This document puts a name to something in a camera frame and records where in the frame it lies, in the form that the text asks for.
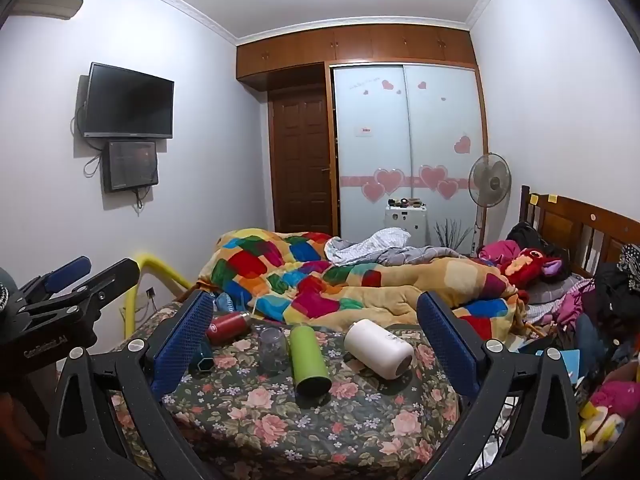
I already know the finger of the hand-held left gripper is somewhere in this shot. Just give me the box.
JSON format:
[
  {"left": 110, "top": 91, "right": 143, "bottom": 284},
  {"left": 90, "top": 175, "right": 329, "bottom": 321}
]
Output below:
[
  {"left": 22, "top": 255, "right": 93, "bottom": 302},
  {"left": 74, "top": 258, "right": 141, "bottom": 312}
]

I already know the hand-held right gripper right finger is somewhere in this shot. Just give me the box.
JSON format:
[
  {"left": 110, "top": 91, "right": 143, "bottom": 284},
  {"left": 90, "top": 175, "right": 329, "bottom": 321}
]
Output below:
[{"left": 416, "top": 291, "right": 584, "bottom": 480}]

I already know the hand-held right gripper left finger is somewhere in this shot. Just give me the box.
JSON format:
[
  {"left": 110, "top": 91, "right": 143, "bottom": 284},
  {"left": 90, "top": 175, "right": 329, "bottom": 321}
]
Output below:
[{"left": 45, "top": 290, "right": 222, "bottom": 480}]

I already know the dark teal hexagonal cup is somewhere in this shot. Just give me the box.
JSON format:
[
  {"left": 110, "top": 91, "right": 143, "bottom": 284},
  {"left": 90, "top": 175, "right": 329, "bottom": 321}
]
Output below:
[{"left": 192, "top": 339, "right": 216, "bottom": 376}]

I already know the red bottle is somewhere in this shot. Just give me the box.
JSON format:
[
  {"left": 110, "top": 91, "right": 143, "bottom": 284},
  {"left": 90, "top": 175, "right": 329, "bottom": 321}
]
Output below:
[{"left": 206, "top": 311, "right": 252, "bottom": 345}]

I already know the white cup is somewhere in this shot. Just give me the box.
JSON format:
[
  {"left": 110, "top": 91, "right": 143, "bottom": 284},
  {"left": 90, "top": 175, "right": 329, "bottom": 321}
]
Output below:
[{"left": 343, "top": 318, "right": 415, "bottom": 379}]

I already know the clear glass cup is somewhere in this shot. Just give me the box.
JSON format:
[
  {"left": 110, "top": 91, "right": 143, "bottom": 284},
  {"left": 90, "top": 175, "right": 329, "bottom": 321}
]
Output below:
[{"left": 258, "top": 327, "right": 290, "bottom": 374}]

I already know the green cup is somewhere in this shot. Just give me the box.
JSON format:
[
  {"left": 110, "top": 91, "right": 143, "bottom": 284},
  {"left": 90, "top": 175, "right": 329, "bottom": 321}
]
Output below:
[{"left": 289, "top": 324, "right": 333, "bottom": 396}]

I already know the grey crumpled quilt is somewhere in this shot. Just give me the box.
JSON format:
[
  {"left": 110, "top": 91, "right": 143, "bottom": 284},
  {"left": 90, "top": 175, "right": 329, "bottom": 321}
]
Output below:
[{"left": 324, "top": 227, "right": 482, "bottom": 267}]

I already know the dried plant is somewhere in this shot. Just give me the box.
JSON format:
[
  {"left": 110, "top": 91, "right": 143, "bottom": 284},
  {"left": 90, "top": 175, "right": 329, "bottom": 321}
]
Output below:
[{"left": 433, "top": 218, "right": 474, "bottom": 256}]

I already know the pink cloth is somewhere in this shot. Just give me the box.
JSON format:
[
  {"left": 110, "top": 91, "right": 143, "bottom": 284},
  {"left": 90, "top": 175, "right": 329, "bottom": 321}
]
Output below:
[{"left": 477, "top": 239, "right": 524, "bottom": 264}]

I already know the red plush toy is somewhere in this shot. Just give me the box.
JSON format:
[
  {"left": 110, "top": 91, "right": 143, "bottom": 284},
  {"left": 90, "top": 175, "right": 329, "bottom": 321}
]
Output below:
[{"left": 499, "top": 247, "right": 567, "bottom": 289}]

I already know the white appliance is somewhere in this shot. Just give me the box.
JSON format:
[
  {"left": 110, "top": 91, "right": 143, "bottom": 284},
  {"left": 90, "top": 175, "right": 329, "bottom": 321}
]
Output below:
[{"left": 383, "top": 204, "right": 429, "bottom": 248}]

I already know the black bag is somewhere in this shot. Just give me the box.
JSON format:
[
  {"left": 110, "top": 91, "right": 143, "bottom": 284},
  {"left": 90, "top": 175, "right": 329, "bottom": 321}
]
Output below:
[{"left": 507, "top": 221, "right": 552, "bottom": 256}]

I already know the colourful patchwork blanket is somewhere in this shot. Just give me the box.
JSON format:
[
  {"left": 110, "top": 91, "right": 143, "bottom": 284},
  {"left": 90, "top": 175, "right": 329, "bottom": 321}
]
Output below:
[{"left": 197, "top": 228, "right": 532, "bottom": 342}]

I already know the wooden headboard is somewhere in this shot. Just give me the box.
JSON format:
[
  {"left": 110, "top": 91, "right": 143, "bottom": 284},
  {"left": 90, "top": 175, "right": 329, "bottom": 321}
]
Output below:
[{"left": 518, "top": 184, "right": 640, "bottom": 282}]

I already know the standing fan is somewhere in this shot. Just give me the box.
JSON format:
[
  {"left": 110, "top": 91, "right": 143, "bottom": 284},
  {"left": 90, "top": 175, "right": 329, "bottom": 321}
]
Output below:
[{"left": 468, "top": 152, "right": 511, "bottom": 256}]

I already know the yellow and white toy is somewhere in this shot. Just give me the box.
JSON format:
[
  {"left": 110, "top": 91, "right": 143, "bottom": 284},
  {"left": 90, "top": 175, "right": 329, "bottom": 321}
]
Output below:
[{"left": 579, "top": 402, "right": 627, "bottom": 457}]

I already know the black clothing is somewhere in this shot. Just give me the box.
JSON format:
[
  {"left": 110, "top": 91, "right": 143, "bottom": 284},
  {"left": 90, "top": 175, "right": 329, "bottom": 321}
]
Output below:
[{"left": 592, "top": 259, "right": 640, "bottom": 332}]

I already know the pink plush toy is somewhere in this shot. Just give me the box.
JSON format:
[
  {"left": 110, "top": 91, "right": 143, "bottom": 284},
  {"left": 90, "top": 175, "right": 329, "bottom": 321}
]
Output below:
[{"left": 589, "top": 379, "right": 640, "bottom": 422}]

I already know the patterned scarf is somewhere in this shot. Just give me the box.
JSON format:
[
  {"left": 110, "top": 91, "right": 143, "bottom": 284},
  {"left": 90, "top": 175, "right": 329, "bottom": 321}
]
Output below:
[{"left": 617, "top": 243, "right": 640, "bottom": 279}]

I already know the brown wooden door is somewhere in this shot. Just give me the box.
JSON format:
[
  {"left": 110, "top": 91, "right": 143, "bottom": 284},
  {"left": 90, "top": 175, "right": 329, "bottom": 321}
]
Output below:
[{"left": 267, "top": 85, "right": 335, "bottom": 236}]

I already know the wooden wardrobe with heart stickers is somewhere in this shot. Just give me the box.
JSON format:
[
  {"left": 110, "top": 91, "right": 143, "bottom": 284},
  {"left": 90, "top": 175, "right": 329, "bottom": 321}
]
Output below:
[{"left": 235, "top": 23, "right": 489, "bottom": 257}]

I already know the air conditioner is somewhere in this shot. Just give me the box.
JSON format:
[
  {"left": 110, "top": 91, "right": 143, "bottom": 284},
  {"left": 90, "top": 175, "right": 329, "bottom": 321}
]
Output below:
[{"left": 13, "top": 0, "right": 84, "bottom": 16}]

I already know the yellow bent rail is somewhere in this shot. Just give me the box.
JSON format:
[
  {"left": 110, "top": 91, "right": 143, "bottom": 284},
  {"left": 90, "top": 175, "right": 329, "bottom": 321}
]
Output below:
[{"left": 123, "top": 252, "right": 194, "bottom": 337}]

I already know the small black wall monitor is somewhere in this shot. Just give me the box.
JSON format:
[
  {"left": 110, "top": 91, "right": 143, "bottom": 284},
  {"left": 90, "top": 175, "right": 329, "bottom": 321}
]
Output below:
[{"left": 102, "top": 140, "right": 160, "bottom": 194}]

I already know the black wall television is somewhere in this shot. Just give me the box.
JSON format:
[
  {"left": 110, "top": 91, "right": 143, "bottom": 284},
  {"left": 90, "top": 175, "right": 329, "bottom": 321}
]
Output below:
[{"left": 82, "top": 62, "right": 175, "bottom": 140}]

